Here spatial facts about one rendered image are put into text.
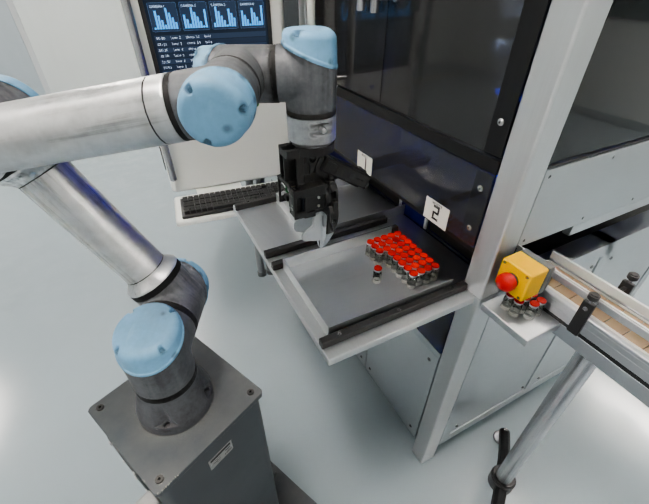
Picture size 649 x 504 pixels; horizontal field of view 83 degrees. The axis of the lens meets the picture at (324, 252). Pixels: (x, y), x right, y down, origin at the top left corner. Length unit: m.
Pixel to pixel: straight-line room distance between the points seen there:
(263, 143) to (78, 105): 1.12
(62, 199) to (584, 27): 0.85
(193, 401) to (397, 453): 1.04
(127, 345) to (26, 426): 1.41
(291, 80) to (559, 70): 0.43
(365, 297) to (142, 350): 0.49
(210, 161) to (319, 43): 1.07
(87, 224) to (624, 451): 1.98
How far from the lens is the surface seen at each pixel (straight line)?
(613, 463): 1.98
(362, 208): 1.24
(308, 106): 0.55
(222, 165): 1.57
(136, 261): 0.77
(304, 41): 0.54
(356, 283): 0.94
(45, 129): 0.52
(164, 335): 0.70
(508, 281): 0.84
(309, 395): 1.77
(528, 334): 0.94
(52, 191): 0.74
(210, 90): 0.41
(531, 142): 0.78
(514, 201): 0.82
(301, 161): 0.59
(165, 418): 0.84
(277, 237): 1.10
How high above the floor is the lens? 1.51
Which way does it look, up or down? 37 degrees down
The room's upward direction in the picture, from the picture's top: straight up
